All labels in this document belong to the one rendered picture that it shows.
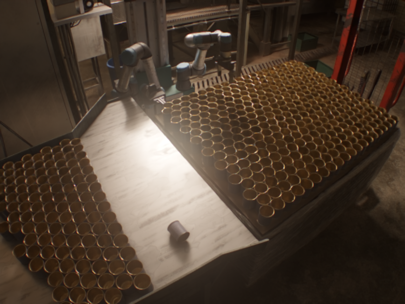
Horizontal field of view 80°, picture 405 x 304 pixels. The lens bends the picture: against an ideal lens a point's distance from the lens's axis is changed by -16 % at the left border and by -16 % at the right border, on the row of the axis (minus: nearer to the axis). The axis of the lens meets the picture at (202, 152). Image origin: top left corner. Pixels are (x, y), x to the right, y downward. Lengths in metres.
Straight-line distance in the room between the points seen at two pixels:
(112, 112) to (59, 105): 1.49
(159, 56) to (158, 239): 1.77
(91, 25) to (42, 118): 1.25
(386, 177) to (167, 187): 2.79
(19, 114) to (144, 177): 2.25
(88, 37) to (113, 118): 1.76
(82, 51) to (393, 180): 4.04
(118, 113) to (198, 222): 1.08
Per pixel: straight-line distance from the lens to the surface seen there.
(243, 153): 1.58
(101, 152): 1.79
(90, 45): 3.66
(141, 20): 2.51
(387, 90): 2.41
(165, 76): 2.68
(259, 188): 1.45
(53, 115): 3.57
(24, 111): 3.50
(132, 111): 2.09
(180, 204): 1.42
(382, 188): 3.51
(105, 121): 2.04
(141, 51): 2.11
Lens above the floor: 2.20
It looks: 42 degrees down
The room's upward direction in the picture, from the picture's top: straight up
